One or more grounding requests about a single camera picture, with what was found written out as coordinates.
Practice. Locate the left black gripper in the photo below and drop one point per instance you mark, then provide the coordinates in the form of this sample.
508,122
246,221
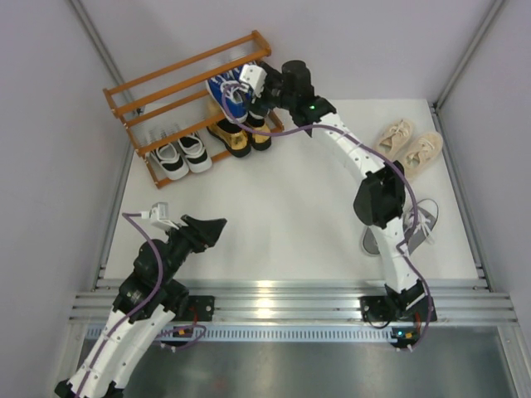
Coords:
204,232

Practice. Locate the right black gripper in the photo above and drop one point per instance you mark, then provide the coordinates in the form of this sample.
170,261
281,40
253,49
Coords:
272,80

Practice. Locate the blue canvas sneaker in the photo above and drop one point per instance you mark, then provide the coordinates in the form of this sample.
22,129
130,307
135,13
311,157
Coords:
232,100
234,76

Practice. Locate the gold loafer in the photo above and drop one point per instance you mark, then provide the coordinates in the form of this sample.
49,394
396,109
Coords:
235,139
259,141

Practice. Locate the black white sneaker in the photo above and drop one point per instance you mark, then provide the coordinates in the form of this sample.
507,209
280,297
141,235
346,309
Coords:
171,162
195,153

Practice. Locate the beige sneaker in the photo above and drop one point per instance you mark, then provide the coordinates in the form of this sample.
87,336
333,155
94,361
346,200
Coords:
394,137
421,153

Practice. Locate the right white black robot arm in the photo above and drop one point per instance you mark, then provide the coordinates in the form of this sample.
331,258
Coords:
382,192

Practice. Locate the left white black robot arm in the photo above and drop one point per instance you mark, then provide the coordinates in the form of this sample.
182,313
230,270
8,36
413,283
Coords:
146,302

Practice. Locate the orange wooden shoe shelf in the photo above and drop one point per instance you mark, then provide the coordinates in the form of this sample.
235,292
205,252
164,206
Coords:
135,114

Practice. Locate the left grey canvas sneaker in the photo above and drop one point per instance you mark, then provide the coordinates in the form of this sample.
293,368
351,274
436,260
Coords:
369,243

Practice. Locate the grey canvas sneaker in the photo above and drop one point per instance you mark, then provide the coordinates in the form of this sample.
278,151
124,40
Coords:
419,226
369,243

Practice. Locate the right grey canvas sneaker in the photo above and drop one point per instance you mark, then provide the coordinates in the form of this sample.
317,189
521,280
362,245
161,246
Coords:
419,226

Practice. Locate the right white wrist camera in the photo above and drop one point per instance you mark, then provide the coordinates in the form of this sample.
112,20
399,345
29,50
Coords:
252,79

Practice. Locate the aluminium rail frame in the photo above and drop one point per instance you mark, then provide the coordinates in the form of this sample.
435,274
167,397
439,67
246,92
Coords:
457,302

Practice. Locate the perforated grey cable tray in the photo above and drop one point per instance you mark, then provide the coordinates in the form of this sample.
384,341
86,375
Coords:
304,334

